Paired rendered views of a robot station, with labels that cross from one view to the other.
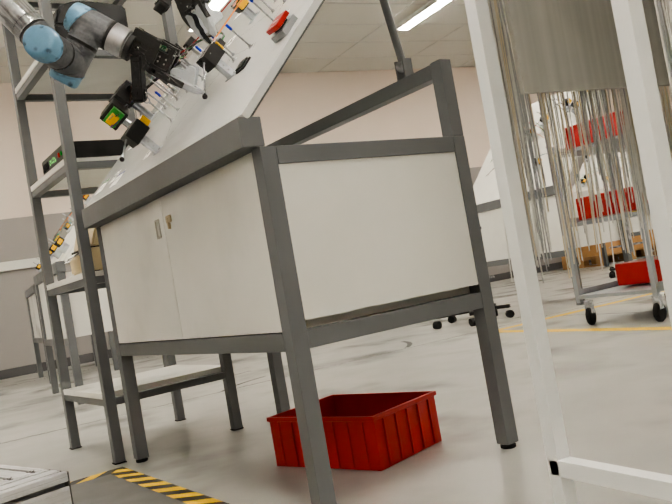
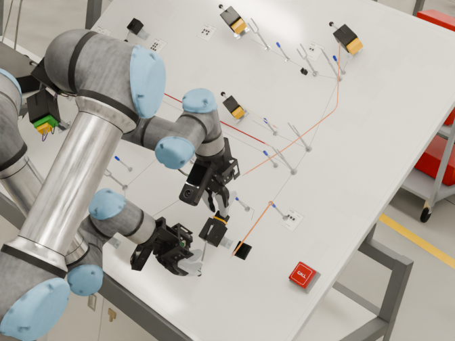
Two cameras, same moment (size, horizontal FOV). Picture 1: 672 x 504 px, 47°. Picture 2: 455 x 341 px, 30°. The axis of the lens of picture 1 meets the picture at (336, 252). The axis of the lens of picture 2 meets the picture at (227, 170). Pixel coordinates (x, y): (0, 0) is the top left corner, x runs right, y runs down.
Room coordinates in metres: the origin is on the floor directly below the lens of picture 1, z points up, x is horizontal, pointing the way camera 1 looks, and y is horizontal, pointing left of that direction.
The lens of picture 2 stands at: (0.17, 0.75, 2.20)
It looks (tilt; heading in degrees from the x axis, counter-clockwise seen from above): 27 degrees down; 343
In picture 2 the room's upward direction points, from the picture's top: 11 degrees clockwise
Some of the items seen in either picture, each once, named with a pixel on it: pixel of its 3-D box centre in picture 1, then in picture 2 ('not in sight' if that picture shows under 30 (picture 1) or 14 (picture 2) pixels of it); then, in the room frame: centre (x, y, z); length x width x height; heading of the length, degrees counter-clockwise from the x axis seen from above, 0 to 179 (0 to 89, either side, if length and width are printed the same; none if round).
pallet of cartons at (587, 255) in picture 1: (608, 236); not in sight; (11.21, -3.97, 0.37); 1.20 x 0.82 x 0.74; 114
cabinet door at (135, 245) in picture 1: (139, 277); (44, 292); (2.33, 0.60, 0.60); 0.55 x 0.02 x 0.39; 34
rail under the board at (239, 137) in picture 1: (152, 185); (102, 276); (2.09, 0.46, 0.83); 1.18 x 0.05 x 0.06; 34
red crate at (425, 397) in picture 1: (354, 429); not in sight; (2.16, 0.03, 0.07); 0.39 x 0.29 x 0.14; 49
